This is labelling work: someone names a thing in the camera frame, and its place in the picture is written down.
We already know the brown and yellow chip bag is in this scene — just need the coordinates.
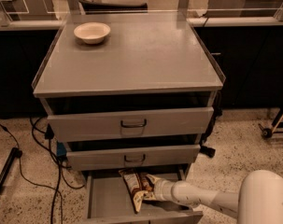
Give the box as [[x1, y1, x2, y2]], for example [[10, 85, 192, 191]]
[[119, 169, 154, 214]]

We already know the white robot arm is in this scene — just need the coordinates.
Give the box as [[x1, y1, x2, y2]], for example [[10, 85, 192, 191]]
[[147, 170, 283, 224]]

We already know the bottom grey drawer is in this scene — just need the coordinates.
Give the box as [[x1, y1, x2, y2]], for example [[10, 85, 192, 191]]
[[82, 169, 203, 224]]

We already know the grey drawer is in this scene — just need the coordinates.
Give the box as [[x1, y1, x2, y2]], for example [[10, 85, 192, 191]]
[[48, 107, 213, 142], [82, 169, 203, 224], [66, 145, 200, 171]]

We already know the middle grey drawer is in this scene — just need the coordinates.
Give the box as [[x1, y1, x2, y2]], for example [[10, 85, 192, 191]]
[[66, 145, 200, 171]]

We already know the top grey drawer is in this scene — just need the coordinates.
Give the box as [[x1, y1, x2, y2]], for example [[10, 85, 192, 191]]
[[48, 107, 213, 142]]

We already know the grey drawer cabinet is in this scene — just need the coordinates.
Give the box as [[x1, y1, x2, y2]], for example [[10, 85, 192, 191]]
[[31, 12, 226, 224]]

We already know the black plug on floor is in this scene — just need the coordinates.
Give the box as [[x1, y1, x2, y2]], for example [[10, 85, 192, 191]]
[[200, 146, 216, 158]]

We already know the black wheeled cart base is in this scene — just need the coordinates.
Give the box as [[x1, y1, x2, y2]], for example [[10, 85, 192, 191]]
[[259, 106, 283, 139]]

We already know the black stand leg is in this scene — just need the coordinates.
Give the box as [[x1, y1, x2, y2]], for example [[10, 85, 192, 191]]
[[0, 147, 22, 190]]

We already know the white bowl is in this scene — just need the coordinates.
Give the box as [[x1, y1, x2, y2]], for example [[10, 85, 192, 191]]
[[74, 22, 111, 45]]

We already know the black floor cable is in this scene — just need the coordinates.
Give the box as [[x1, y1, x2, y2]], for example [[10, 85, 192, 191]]
[[0, 117, 86, 224]]

